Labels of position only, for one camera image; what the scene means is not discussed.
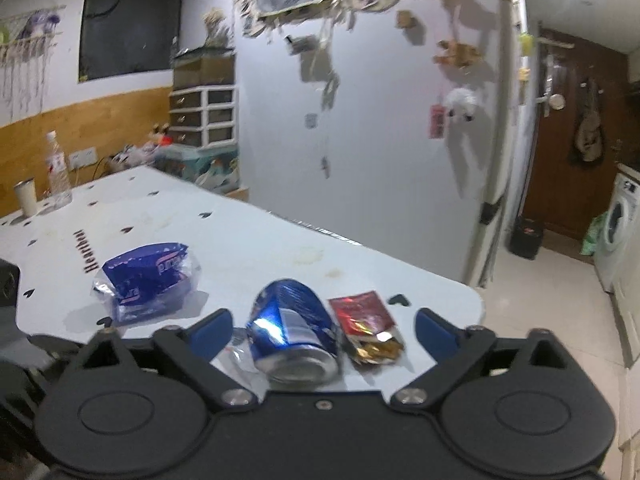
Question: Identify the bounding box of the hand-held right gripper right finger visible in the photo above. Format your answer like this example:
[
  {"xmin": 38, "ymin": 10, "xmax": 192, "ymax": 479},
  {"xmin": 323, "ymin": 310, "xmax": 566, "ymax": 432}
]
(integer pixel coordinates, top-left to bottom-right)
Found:
[{"xmin": 390, "ymin": 309, "xmax": 576, "ymax": 408}]

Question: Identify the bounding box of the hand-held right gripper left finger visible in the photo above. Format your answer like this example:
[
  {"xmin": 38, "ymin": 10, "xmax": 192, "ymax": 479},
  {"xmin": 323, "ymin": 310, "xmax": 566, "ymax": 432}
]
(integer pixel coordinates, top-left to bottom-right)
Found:
[{"xmin": 70, "ymin": 309, "xmax": 256, "ymax": 408}]

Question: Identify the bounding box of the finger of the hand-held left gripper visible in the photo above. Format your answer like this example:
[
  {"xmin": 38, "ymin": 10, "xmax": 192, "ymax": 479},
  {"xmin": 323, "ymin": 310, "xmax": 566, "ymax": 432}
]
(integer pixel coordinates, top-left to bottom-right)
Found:
[{"xmin": 20, "ymin": 334, "xmax": 85, "ymax": 362}]

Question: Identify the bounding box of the red snack packet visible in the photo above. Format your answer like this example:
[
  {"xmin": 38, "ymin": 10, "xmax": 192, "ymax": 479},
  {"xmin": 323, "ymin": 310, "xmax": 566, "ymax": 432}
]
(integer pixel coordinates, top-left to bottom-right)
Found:
[{"xmin": 327, "ymin": 290, "xmax": 407, "ymax": 367}]

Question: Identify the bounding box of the crushed blue drink can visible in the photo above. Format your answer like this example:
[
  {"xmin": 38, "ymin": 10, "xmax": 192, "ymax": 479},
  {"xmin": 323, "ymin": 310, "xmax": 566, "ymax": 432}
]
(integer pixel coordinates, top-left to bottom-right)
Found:
[{"xmin": 244, "ymin": 279, "xmax": 344, "ymax": 387}]

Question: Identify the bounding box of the blue plastic wrapper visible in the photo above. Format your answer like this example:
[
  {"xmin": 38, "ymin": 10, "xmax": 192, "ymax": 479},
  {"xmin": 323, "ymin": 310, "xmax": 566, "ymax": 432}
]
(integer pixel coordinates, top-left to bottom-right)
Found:
[{"xmin": 91, "ymin": 242, "xmax": 202, "ymax": 324}]

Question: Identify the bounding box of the white cup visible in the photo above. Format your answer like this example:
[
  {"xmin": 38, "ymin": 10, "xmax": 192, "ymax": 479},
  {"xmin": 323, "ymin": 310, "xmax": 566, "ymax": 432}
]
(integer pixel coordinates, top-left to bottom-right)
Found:
[{"xmin": 13, "ymin": 179, "xmax": 39, "ymax": 218}]

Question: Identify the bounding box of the clear plastic bottle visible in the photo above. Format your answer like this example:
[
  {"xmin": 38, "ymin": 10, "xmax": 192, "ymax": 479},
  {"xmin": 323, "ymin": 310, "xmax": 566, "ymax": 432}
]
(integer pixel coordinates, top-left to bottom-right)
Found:
[{"xmin": 44, "ymin": 130, "xmax": 74, "ymax": 207}]

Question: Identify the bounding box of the black box on floor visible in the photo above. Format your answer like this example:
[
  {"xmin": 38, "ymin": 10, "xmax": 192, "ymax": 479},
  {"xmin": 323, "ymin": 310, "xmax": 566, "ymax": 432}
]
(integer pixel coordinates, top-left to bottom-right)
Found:
[{"xmin": 509, "ymin": 216, "xmax": 546, "ymax": 261}]

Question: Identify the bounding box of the teal storage box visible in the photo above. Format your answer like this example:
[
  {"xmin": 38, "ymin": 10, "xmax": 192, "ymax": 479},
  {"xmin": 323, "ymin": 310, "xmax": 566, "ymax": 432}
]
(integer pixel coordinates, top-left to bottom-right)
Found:
[{"xmin": 154, "ymin": 144, "xmax": 240, "ymax": 193}]

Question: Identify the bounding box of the green bag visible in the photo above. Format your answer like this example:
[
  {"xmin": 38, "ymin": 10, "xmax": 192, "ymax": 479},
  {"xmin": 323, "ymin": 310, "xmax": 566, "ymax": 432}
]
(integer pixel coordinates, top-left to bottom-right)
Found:
[{"xmin": 580, "ymin": 211, "xmax": 609, "ymax": 257}]

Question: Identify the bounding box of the brown wooden door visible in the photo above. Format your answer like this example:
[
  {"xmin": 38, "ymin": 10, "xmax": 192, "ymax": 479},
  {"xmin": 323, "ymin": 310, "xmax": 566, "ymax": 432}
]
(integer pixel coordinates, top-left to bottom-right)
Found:
[{"xmin": 520, "ymin": 29, "xmax": 632, "ymax": 243}]

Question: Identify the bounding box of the white washing machine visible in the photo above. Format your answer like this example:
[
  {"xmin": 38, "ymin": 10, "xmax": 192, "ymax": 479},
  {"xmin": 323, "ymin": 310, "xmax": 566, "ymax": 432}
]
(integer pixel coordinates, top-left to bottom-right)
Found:
[{"xmin": 594, "ymin": 171, "xmax": 640, "ymax": 295}]

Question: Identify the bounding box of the red hanging tag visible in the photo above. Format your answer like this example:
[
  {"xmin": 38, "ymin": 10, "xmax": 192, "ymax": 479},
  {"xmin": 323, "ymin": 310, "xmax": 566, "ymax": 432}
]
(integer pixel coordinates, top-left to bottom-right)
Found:
[{"xmin": 428, "ymin": 104, "xmax": 447, "ymax": 139}]

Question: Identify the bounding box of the white drawer unit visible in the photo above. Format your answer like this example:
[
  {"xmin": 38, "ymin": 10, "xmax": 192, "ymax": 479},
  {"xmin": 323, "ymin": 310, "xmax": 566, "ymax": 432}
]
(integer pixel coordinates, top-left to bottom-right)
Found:
[{"xmin": 169, "ymin": 85, "xmax": 239, "ymax": 150}]

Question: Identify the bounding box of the white refrigerator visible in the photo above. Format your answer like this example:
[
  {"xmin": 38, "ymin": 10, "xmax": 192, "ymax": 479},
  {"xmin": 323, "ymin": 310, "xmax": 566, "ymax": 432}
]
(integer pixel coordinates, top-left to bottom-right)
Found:
[{"xmin": 462, "ymin": 0, "xmax": 529, "ymax": 289}]

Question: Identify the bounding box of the hanging cloth bag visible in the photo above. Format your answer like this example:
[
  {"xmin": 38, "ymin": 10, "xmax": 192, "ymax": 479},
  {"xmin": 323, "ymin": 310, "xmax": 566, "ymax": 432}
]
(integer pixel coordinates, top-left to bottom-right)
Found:
[{"xmin": 569, "ymin": 77, "xmax": 607, "ymax": 164}]

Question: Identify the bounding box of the dark box on drawers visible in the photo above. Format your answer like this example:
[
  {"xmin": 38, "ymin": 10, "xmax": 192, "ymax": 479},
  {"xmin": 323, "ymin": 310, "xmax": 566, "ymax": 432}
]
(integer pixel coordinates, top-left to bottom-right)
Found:
[{"xmin": 171, "ymin": 47, "xmax": 237, "ymax": 89}]

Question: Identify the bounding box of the dried flower bunch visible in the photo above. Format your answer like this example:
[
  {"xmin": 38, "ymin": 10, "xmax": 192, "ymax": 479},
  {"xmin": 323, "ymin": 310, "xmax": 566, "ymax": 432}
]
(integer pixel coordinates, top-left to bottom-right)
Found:
[{"xmin": 201, "ymin": 6, "xmax": 234, "ymax": 50}]

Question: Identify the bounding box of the white fluffy wall toy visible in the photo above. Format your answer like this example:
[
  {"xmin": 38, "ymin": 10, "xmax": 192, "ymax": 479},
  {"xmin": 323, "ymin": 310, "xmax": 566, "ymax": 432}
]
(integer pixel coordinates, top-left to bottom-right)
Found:
[{"xmin": 444, "ymin": 86, "xmax": 482, "ymax": 122}]

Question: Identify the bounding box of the fringed wall hanging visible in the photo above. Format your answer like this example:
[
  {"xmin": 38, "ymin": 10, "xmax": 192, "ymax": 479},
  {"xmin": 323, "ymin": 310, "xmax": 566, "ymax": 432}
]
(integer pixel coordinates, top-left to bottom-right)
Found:
[{"xmin": 0, "ymin": 6, "xmax": 67, "ymax": 117}]

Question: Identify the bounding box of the large wooden wall ornament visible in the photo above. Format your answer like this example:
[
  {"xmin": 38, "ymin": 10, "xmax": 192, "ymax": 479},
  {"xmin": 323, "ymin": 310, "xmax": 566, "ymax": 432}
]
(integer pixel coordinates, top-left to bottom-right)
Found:
[{"xmin": 433, "ymin": 39, "xmax": 482, "ymax": 67}]

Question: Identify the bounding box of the black wall board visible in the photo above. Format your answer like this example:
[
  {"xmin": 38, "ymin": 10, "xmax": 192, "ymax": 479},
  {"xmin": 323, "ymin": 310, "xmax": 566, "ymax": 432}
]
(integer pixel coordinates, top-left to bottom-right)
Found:
[{"xmin": 78, "ymin": 0, "xmax": 187, "ymax": 82}]

